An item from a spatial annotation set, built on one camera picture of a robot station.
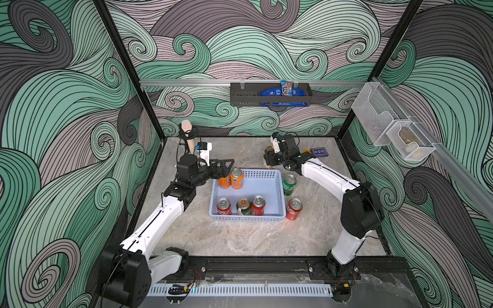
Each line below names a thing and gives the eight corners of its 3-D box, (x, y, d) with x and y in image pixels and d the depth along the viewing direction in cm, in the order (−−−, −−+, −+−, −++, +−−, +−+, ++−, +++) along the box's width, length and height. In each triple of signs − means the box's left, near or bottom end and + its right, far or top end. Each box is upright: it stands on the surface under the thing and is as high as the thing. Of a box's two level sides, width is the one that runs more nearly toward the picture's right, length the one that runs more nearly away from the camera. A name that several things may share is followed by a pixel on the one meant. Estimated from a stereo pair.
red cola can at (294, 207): (285, 220, 88) (289, 210, 80) (283, 208, 92) (287, 197, 83) (298, 220, 88) (304, 210, 80) (295, 208, 92) (301, 197, 83)
